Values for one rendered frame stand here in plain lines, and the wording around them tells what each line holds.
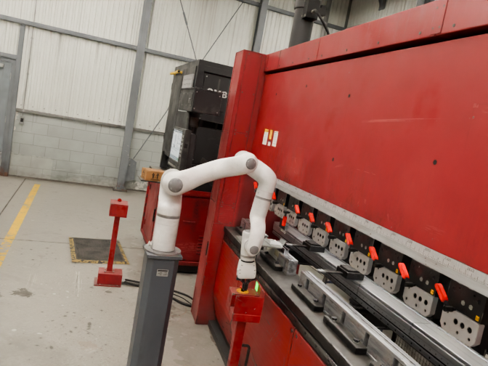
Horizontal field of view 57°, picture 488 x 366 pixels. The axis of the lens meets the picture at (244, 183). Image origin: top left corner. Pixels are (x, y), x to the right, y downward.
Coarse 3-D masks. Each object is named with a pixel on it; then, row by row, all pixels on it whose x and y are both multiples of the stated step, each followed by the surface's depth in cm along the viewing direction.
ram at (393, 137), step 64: (384, 64) 199; (448, 64) 160; (256, 128) 360; (320, 128) 251; (384, 128) 192; (448, 128) 156; (320, 192) 240; (384, 192) 186; (448, 192) 152; (448, 256) 148
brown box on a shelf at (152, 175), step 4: (144, 168) 465; (148, 168) 463; (152, 168) 473; (144, 172) 463; (148, 172) 457; (152, 172) 458; (156, 172) 460; (160, 172) 462; (140, 176) 474; (144, 176) 461; (148, 176) 457; (152, 176) 459; (156, 176) 461; (160, 176) 463; (144, 180) 455; (148, 180) 458; (152, 180) 460; (156, 180) 462
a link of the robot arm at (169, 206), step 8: (160, 184) 232; (160, 192) 231; (160, 200) 228; (168, 200) 227; (176, 200) 230; (160, 208) 225; (168, 208) 223; (176, 208) 225; (160, 216) 224; (168, 216) 224; (176, 216) 226
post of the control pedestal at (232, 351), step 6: (240, 324) 252; (234, 330) 255; (240, 330) 252; (234, 336) 253; (240, 336) 253; (234, 342) 253; (240, 342) 253; (234, 348) 253; (240, 348) 254; (234, 354) 254; (228, 360) 257; (234, 360) 254
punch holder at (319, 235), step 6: (318, 210) 239; (318, 216) 238; (324, 216) 232; (330, 216) 226; (318, 222) 237; (324, 222) 232; (330, 222) 226; (318, 228) 236; (324, 228) 230; (312, 234) 241; (318, 234) 236; (324, 234) 229; (318, 240) 234; (324, 240) 228; (324, 246) 230
